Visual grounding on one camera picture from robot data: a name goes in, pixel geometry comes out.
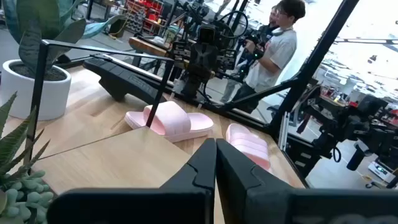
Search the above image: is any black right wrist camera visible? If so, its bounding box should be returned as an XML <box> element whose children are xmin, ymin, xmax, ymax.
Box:
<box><xmin>197</xmin><ymin>26</ymin><xmax>219</xmax><ymax>44</ymax></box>

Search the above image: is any black metal table frame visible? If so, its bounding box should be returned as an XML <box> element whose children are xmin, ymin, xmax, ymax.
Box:
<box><xmin>55</xmin><ymin>0</ymin><xmax>360</xmax><ymax>189</ymax></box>

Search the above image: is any black slide sandal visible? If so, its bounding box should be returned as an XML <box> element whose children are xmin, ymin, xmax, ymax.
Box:
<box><xmin>83</xmin><ymin>54</ymin><xmax>175</xmax><ymax>105</ymax></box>

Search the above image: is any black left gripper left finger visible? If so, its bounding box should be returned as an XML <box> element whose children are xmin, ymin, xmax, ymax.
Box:
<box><xmin>46</xmin><ymin>138</ymin><xmax>218</xmax><ymax>224</ymax></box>

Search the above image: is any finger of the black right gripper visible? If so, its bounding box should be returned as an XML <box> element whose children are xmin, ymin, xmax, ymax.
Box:
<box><xmin>203</xmin><ymin>43</ymin><xmax>218</xmax><ymax>75</ymax></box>
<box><xmin>190</xmin><ymin>43</ymin><xmax>205</xmax><ymax>74</ymax></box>

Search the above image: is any snake plant in white pot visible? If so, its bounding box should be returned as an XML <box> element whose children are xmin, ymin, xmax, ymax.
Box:
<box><xmin>0</xmin><ymin>0</ymin><xmax>127</xmax><ymax>121</ymax></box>

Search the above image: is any small succulent plant in pot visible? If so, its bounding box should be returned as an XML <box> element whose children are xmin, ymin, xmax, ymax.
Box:
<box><xmin>0</xmin><ymin>91</ymin><xmax>56</xmax><ymax>224</ymax></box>

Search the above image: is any red parts bin rack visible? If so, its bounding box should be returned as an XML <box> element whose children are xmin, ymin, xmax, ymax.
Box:
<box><xmin>124</xmin><ymin>0</ymin><xmax>164</xmax><ymax>34</ymax></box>

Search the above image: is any background robot station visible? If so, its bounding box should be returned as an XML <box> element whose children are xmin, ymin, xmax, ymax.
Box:
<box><xmin>287</xmin><ymin>83</ymin><xmax>398</xmax><ymax>189</ymax></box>

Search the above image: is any black handheld device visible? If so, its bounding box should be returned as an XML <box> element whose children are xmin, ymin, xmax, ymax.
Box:
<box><xmin>238</xmin><ymin>32</ymin><xmax>265</xmax><ymax>62</ymax></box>

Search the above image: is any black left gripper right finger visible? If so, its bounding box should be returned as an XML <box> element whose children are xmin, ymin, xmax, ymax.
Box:
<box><xmin>216</xmin><ymin>138</ymin><xmax>398</xmax><ymax>224</ymax></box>

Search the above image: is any person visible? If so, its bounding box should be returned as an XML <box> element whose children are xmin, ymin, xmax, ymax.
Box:
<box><xmin>220</xmin><ymin>0</ymin><xmax>307</xmax><ymax>110</ymax></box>
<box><xmin>257</xmin><ymin>4</ymin><xmax>280</xmax><ymax>35</ymax></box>

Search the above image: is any pink slide sandal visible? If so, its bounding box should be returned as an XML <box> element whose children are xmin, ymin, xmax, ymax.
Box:
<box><xmin>225</xmin><ymin>123</ymin><xmax>272</xmax><ymax>171</ymax></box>
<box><xmin>124</xmin><ymin>101</ymin><xmax>215</xmax><ymax>143</ymax></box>

